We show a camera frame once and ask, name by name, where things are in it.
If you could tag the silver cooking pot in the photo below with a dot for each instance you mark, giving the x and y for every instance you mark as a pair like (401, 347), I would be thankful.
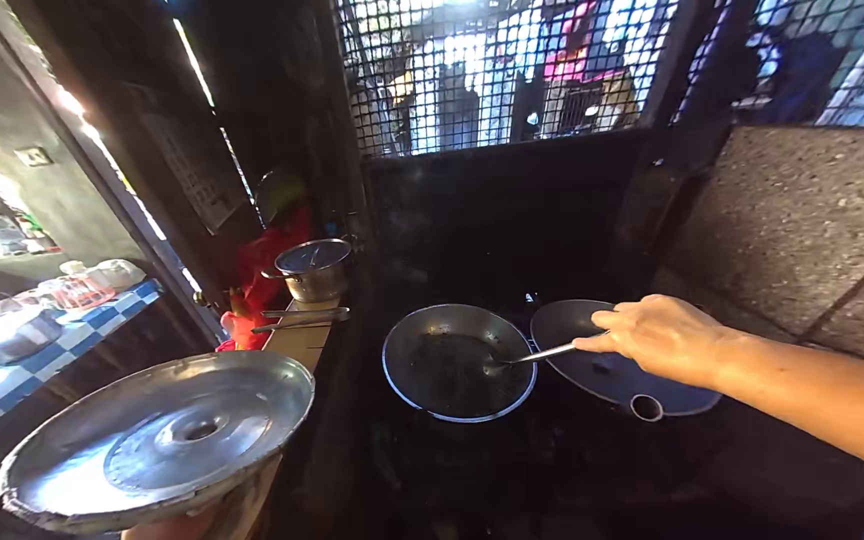
(316, 286)

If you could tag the glass pot lid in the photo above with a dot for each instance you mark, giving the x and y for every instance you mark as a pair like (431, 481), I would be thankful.
(312, 256)

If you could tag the white wall socket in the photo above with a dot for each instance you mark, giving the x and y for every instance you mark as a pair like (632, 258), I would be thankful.
(33, 156)

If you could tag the orange dish rack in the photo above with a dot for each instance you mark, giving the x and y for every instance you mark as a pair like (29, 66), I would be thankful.
(79, 291)

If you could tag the metal tongs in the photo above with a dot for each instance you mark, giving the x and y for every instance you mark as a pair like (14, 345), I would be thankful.
(304, 319)

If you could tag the dark wok with thin rim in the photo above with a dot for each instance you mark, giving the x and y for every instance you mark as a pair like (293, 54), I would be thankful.
(443, 375)

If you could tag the red cloth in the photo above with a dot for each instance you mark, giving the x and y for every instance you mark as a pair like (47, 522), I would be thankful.
(256, 262)

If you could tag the person's right forearm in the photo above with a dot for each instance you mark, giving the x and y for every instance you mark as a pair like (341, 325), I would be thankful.
(814, 390)

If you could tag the narrow tan ledge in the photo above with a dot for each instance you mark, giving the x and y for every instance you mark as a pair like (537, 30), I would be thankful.
(298, 341)

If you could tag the printed paper poster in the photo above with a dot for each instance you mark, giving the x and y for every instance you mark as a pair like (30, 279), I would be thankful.
(192, 176)

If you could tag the person's right thumb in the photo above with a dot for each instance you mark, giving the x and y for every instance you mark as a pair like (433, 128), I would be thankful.
(598, 343)

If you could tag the pink plastic item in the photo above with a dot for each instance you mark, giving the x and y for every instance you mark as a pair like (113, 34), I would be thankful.
(241, 330)

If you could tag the rough speckled stone slab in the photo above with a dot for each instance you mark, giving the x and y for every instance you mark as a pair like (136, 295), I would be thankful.
(799, 210)

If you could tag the person's left forearm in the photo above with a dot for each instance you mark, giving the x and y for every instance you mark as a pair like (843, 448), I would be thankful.
(177, 525)

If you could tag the person's right hand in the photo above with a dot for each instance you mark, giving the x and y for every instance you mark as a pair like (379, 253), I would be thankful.
(661, 336)

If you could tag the blue white checkered table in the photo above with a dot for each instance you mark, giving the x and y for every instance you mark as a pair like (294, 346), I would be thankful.
(64, 352)

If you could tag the clear plastic container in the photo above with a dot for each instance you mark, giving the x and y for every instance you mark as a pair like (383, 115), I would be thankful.
(121, 274)

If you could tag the person's right fingers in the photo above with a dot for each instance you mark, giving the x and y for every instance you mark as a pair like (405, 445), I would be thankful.
(631, 305)

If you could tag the person's right index finger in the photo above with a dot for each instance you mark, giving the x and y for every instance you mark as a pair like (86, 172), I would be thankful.
(612, 319)

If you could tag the large round silver lid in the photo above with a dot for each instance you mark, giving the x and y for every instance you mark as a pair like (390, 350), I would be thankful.
(252, 405)

